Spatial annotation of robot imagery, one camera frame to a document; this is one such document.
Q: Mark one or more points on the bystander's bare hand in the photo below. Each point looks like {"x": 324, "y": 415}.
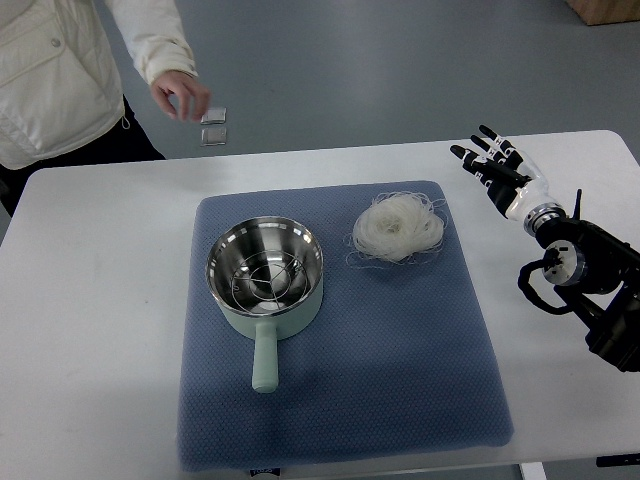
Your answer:
{"x": 180, "y": 95}

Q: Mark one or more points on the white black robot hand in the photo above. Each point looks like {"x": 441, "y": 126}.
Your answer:
{"x": 512, "y": 180}

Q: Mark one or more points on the white vermicelli nest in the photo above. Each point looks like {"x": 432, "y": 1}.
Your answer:
{"x": 398, "y": 228}

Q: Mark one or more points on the cream jacket sleeve forearm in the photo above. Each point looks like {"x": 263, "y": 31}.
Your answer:
{"x": 154, "y": 37}

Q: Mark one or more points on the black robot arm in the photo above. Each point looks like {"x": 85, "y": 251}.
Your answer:
{"x": 590, "y": 273}

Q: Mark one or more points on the mint green steel pot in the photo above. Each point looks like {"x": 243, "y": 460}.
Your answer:
{"x": 249, "y": 237}

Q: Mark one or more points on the upper metal floor plate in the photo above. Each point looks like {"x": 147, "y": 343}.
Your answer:
{"x": 214, "y": 115}

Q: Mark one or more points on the cream jacket torso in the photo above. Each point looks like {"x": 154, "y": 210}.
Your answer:
{"x": 60, "y": 88}

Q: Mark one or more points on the wooden box corner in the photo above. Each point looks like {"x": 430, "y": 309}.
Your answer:
{"x": 604, "y": 12}

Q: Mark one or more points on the blue textured cloth mat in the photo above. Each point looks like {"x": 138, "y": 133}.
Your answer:
{"x": 397, "y": 361}

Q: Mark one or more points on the round wire steaming rack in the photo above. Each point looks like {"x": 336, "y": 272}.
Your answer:
{"x": 267, "y": 282}

